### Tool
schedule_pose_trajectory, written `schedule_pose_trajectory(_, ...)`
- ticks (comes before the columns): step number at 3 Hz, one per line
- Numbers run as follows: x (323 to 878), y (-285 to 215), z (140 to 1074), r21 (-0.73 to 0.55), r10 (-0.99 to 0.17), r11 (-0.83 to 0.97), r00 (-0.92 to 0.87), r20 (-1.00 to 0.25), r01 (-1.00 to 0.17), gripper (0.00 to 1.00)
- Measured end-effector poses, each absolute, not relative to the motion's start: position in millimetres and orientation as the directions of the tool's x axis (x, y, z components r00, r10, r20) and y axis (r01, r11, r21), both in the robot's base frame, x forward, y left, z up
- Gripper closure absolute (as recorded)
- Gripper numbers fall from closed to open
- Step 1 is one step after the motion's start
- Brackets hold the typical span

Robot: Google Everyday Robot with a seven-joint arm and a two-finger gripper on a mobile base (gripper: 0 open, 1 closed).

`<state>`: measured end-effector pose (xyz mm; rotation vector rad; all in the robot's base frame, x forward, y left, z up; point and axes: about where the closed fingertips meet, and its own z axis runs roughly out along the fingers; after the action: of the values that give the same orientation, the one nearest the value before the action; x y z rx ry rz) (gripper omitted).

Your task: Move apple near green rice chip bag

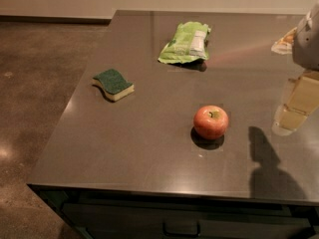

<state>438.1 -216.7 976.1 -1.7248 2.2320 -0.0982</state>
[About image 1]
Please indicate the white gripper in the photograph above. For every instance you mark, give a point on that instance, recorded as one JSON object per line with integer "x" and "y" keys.
{"x": 307, "y": 47}

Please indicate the red apple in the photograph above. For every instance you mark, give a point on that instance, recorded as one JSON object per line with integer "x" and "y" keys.
{"x": 210, "y": 122}

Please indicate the green rice chip bag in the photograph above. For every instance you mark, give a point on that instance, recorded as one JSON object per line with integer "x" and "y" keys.
{"x": 187, "y": 45}

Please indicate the green and yellow sponge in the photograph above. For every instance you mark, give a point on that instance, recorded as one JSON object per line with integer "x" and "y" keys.
{"x": 113, "y": 84}

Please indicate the dark drawer with handle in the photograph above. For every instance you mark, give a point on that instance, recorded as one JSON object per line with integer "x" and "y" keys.
{"x": 116, "y": 219}

